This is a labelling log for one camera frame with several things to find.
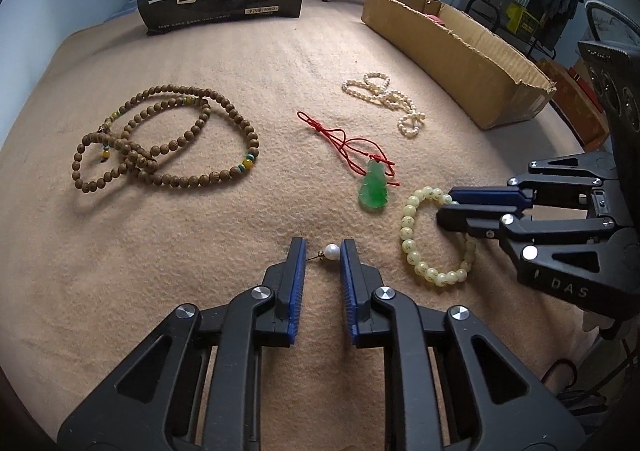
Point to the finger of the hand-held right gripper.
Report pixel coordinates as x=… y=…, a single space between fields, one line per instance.
x=485 y=196
x=460 y=220

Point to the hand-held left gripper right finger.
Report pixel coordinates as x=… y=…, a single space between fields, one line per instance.
x=347 y=281

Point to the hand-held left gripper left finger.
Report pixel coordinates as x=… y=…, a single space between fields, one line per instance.
x=298 y=281

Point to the white pearl earring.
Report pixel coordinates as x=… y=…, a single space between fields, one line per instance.
x=332 y=250

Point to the brown wooden cabinet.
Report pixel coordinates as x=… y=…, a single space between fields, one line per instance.
x=575 y=111

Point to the beige blanket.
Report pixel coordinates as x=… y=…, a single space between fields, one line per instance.
x=200 y=241

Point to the brown cardboard box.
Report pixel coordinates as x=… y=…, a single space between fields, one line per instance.
x=450 y=56

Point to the yellow green box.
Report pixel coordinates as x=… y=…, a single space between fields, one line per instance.
x=522 y=17

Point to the red object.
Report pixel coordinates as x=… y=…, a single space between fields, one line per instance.
x=436 y=19

